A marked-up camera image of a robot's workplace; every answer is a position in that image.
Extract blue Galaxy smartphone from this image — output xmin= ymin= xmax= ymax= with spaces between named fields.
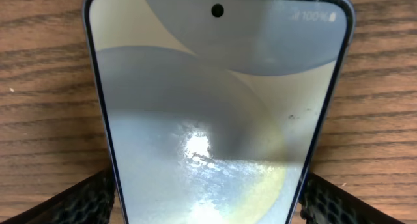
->
xmin=82 ymin=0 xmax=356 ymax=223

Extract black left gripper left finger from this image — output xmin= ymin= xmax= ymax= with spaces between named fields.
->
xmin=2 ymin=168 xmax=116 ymax=224

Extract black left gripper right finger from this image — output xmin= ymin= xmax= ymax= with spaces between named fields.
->
xmin=298 ymin=173 xmax=403 ymax=224

